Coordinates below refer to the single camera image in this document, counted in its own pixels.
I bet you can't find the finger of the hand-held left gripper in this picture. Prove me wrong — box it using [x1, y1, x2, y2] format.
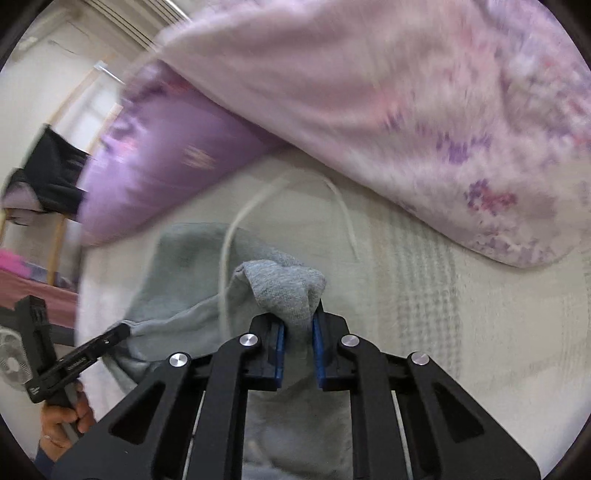
[88, 323, 131, 354]

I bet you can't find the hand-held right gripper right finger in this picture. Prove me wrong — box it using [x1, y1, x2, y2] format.
[312, 310, 542, 480]

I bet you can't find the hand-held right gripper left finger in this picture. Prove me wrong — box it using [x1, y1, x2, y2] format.
[52, 315, 288, 480]

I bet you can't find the grey hooded sweatshirt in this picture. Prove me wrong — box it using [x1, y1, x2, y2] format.
[102, 174, 365, 480]

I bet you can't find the person's left forearm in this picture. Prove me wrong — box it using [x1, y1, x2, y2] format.
[33, 436, 72, 478]

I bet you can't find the person's left hand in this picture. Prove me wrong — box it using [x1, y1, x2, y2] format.
[40, 379, 98, 450]

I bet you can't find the white electric fan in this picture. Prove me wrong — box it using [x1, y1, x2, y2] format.
[0, 327, 42, 393]

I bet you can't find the white checked bed sheet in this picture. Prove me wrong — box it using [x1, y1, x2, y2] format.
[76, 145, 591, 480]

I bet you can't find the black cloth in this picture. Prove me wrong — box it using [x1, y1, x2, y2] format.
[2, 124, 95, 217]

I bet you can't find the purple pillow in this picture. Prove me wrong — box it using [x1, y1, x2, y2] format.
[76, 62, 287, 247]

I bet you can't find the pink floral quilt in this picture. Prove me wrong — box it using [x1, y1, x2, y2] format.
[152, 0, 591, 269]

